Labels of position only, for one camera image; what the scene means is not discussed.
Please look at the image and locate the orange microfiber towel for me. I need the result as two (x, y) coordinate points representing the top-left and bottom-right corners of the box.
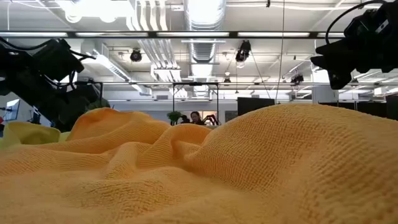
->
(0, 103), (398, 224)

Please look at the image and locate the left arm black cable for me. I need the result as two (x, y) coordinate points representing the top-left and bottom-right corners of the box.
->
(0, 36), (96, 62)

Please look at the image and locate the black metal frame stand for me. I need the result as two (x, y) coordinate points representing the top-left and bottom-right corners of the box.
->
(172, 82), (220, 126)

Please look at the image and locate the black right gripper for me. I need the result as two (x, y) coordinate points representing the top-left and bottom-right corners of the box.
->
(310, 1), (398, 90)

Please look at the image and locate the large leafy potted plant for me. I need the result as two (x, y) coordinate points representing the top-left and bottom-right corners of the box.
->
(167, 111), (183, 126)

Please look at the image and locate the black partition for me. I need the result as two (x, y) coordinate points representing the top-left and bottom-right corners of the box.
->
(318, 93), (398, 121)

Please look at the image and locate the yellow microfiber towel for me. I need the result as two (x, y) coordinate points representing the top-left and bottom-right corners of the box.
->
(0, 121), (71, 149)

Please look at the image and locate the black ceiling spotlight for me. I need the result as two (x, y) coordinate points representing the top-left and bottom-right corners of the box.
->
(235, 39), (252, 68)
(290, 73), (305, 85)
(129, 48), (143, 62)

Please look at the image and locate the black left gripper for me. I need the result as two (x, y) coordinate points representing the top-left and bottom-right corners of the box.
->
(32, 37), (105, 133)

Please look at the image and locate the silver ventilation duct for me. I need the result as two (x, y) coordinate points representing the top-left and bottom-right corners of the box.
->
(182, 0), (228, 98)

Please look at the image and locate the black screen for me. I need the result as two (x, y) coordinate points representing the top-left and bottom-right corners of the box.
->
(237, 96), (276, 116)

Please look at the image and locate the white air duct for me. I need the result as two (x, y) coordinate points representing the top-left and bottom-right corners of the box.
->
(81, 42), (153, 96)

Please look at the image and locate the overhead light bar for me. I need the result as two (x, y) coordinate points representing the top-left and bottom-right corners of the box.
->
(0, 30), (398, 40)

